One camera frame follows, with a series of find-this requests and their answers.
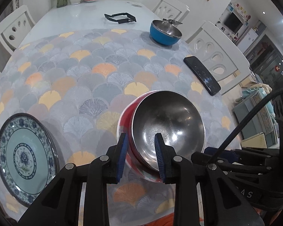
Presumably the grey fan-pattern tablecloth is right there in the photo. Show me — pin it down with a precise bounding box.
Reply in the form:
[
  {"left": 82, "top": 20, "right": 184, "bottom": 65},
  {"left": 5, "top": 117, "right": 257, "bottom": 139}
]
[{"left": 0, "top": 28, "right": 241, "bottom": 226}]

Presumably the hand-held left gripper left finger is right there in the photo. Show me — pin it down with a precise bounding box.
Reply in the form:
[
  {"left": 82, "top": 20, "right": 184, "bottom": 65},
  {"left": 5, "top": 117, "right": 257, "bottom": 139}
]
[{"left": 18, "top": 133, "right": 129, "bottom": 226}]

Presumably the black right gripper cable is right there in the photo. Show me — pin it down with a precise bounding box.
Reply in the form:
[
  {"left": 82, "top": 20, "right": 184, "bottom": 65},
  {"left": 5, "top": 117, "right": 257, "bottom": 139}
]
[{"left": 209, "top": 87, "right": 283, "bottom": 166}]

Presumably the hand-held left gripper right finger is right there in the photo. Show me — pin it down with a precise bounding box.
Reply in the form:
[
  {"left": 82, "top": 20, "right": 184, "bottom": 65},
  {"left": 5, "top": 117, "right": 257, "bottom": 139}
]
[{"left": 154, "top": 133, "right": 266, "bottom": 226}]

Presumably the dark glass cabinet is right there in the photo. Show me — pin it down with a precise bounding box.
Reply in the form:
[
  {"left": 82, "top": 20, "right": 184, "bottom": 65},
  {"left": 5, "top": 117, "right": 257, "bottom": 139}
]
[{"left": 245, "top": 34, "right": 283, "bottom": 86}]

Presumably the white dining chair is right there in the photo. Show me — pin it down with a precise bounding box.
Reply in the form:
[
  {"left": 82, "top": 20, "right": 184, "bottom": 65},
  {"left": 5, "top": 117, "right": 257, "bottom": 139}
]
[
  {"left": 0, "top": 5, "right": 36, "bottom": 57},
  {"left": 152, "top": 0, "right": 190, "bottom": 22},
  {"left": 186, "top": 21, "right": 250, "bottom": 95}
]

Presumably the black smartphone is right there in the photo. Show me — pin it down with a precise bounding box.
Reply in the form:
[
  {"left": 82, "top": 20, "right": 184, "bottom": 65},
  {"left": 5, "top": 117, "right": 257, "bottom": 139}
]
[{"left": 183, "top": 56, "right": 221, "bottom": 96}]

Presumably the wall shelf with colourful items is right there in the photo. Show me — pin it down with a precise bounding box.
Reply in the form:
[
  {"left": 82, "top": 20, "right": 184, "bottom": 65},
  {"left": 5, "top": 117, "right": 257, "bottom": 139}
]
[{"left": 228, "top": 2, "right": 251, "bottom": 22}]

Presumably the blue and white patterned plate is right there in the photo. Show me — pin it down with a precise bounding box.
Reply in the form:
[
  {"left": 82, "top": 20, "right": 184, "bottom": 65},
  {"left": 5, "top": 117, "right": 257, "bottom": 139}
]
[
  {"left": 0, "top": 113, "right": 60, "bottom": 207},
  {"left": 0, "top": 114, "right": 57, "bottom": 205}
]

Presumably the black television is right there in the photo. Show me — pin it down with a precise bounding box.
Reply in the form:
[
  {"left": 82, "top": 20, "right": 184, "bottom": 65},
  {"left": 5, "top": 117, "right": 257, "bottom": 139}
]
[{"left": 224, "top": 12, "right": 243, "bottom": 32}]

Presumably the grey-blue storage cabinet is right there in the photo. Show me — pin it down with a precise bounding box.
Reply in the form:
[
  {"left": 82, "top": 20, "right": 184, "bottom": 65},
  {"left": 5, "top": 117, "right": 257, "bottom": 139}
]
[{"left": 233, "top": 88, "right": 277, "bottom": 147}]

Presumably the orange cloth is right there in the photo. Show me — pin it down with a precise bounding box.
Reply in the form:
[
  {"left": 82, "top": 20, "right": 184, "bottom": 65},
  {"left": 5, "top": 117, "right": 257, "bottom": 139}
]
[{"left": 144, "top": 213, "right": 178, "bottom": 226}]

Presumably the black slotted tool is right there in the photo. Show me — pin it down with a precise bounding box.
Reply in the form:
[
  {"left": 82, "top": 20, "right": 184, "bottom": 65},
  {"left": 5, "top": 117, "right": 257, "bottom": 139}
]
[{"left": 163, "top": 18, "right": 183, "bottom": 26}]

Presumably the teal cloth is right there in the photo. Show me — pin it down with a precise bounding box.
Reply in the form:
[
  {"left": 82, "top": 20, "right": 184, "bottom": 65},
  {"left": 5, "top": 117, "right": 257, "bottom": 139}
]
[{"left": 241, "top": 83, "right": 272, "bottom": 100}]

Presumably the blue steel bowl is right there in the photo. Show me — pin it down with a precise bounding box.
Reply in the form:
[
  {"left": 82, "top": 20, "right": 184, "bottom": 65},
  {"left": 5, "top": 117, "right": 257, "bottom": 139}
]
[{"left": 150, "top": 19, "right": 182, "bottom": 47}]

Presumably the red steel bowl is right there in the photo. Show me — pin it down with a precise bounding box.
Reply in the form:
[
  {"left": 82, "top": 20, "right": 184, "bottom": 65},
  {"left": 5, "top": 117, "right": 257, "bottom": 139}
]
[{"left": 117, "top": 90, "right": 206, "bottom": 183}]

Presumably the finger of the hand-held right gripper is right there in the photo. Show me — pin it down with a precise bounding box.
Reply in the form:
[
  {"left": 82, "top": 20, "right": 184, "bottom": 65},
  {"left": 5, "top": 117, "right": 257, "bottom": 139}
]
[
  {"left": 191, "top": 152, "right": 276, "bottom": 177},
  {"left": 204, "top": 146, "right": 280, "bottom": 161}
]

